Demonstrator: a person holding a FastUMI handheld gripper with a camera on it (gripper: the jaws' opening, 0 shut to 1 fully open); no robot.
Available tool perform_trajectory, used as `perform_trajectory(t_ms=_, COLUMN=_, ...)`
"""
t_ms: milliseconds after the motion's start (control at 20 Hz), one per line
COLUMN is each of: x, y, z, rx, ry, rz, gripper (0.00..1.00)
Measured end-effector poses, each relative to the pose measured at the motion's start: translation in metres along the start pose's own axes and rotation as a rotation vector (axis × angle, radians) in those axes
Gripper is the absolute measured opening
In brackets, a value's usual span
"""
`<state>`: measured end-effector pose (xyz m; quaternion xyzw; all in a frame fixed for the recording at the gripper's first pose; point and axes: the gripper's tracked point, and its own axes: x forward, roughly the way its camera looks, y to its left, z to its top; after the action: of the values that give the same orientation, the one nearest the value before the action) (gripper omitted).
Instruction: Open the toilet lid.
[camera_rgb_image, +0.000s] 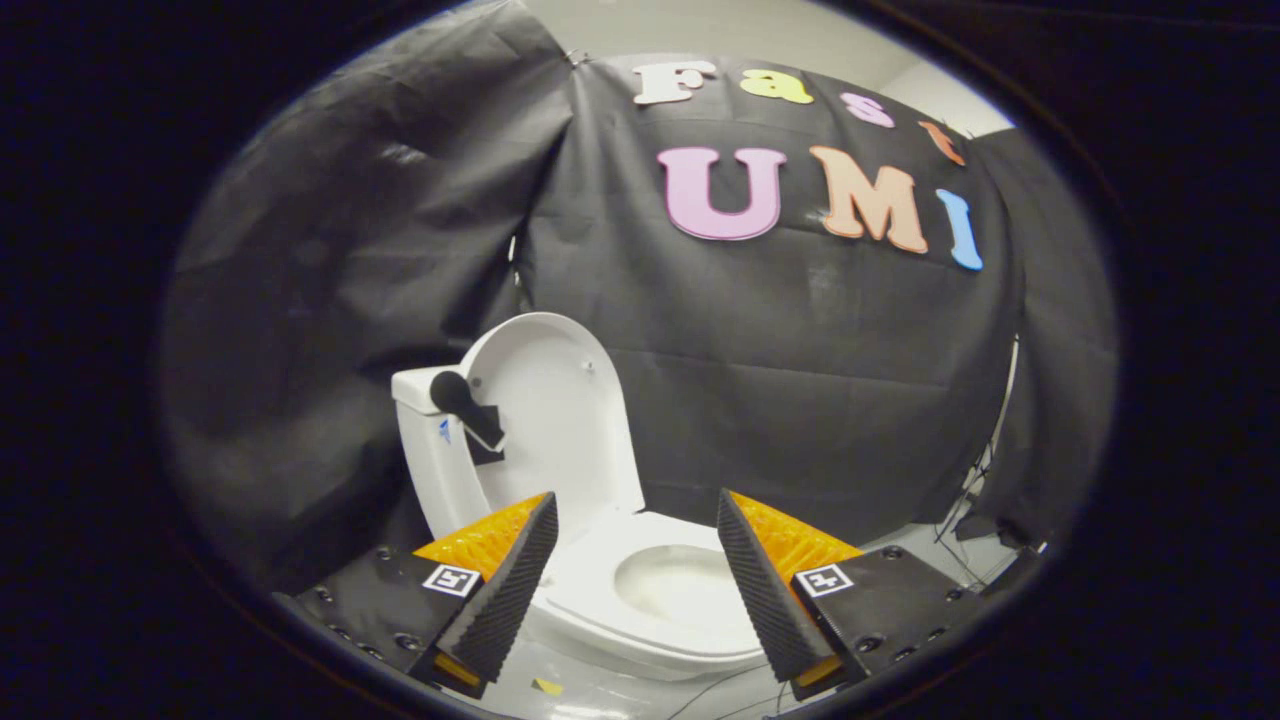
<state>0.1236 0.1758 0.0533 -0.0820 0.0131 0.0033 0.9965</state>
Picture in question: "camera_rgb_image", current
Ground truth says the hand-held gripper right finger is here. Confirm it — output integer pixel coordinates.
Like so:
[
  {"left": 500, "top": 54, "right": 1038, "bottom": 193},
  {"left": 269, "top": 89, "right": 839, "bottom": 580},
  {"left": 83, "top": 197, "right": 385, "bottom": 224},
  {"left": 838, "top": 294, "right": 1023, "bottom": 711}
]
[{"left": 716, "top": 488, "right": 986, "bottom": 701}]

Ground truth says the thin black cable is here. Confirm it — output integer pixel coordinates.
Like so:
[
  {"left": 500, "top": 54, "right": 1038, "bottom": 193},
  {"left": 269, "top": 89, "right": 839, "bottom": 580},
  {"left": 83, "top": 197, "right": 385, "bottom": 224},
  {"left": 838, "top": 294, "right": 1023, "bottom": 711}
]
[{"left": 665, "top": 665, "right": 791, "bottom": 717}]

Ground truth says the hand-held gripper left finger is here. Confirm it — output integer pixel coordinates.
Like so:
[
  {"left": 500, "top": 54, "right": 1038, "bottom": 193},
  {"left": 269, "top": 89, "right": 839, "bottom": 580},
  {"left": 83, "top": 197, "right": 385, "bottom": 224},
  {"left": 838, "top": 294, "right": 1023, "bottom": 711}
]
[{"left": 272, "top": 490, "right": 559, "bottom": 701}]

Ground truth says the white toilet lid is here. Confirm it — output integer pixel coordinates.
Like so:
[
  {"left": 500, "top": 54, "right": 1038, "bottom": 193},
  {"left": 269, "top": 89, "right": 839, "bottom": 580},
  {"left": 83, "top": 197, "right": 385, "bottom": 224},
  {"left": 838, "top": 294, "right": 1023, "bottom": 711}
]
[{"left": 430, "top": 312, "right": 647, "bottom": 547}]

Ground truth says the black backdrop cloth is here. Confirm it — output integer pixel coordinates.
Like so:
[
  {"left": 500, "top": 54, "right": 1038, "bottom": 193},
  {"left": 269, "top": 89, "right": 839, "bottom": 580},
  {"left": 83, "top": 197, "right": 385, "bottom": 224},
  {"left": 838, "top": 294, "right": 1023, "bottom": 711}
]
[{"left": 160, "top": 0, "right": 1119, "bottom": 593}]

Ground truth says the white ceramic toilet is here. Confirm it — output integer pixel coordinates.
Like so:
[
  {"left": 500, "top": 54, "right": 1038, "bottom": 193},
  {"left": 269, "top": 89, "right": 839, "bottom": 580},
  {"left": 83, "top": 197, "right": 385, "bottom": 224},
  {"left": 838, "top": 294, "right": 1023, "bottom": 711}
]
[{"left": 392, "top": 365, "right": 771, "bottom": 684}]

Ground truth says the thin metal backdrop stand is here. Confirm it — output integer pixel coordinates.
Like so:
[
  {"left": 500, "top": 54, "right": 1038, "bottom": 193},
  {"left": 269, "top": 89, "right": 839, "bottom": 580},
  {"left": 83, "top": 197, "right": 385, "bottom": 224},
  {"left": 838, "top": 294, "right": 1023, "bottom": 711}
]
[{"left": 965, "top": 335, "right": 1021, "bottom": 526}]

